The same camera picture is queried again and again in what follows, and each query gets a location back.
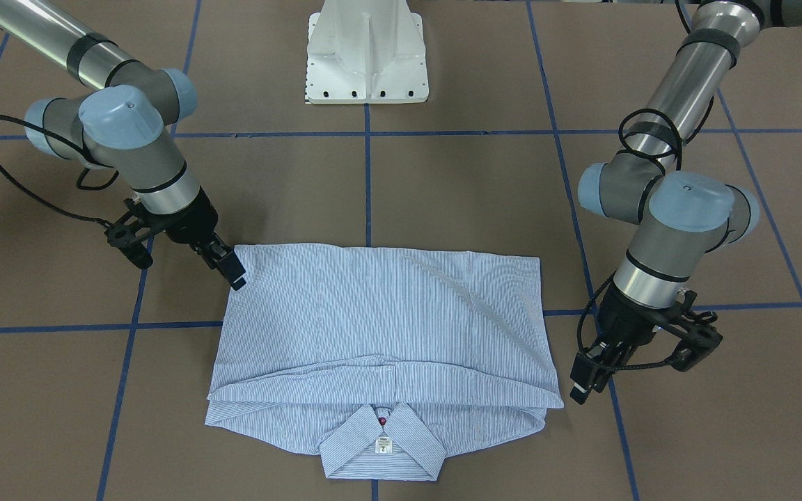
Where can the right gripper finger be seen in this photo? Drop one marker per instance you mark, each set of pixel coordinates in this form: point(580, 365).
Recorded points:
point(215, 256)
point(236, 271)

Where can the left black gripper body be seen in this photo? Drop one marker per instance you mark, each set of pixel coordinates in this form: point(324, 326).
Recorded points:
point(622, 323)

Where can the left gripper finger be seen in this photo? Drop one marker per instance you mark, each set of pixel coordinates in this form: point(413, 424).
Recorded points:
point(580, 375)
point(600, 377)

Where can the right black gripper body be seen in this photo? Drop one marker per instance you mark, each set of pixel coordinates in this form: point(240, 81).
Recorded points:
point(193, 222)

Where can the light blue striped shirt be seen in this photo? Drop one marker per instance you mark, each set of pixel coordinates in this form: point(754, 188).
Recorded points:
point(383, 362)

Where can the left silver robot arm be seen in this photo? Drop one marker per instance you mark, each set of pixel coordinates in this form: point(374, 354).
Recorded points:
point(680, 216)

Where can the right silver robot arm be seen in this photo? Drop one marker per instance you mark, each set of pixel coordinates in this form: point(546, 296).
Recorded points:
point(122, 126)

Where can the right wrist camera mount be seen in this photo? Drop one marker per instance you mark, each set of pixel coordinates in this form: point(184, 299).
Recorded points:
point(130, 232)

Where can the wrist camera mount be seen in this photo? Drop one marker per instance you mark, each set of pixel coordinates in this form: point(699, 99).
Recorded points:
point(696, 331)
point(130, 232)

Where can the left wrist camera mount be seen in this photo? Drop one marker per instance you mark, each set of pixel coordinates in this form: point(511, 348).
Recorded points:
point(696, 331)

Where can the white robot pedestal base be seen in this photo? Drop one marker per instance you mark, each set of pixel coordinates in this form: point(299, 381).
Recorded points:
point(366, 52)

